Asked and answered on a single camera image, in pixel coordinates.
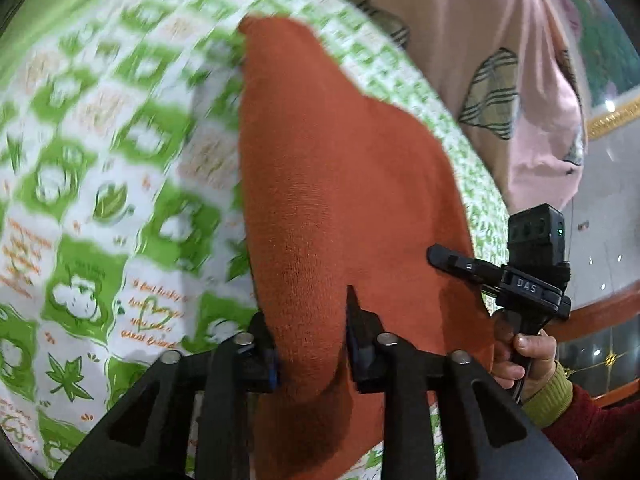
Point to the green patterned bed sheet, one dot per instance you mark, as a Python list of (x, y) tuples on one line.
[(121, 217)]

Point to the framed landscape painting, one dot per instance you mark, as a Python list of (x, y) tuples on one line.
[(607, 36)]

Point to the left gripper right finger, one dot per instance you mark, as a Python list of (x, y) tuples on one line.
[(485, 434)]

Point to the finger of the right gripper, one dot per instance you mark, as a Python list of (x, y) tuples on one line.
[(475, 271)]

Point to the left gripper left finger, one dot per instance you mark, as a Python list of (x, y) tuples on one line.
[(205, 397)]

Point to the person's right hand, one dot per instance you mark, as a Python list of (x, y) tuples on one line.
[(525, 354)]

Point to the orange knit t-shirt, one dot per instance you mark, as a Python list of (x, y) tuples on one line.
[(340, 192)]

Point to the red sleeve right forearm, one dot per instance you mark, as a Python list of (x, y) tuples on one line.
[(599, 443)]

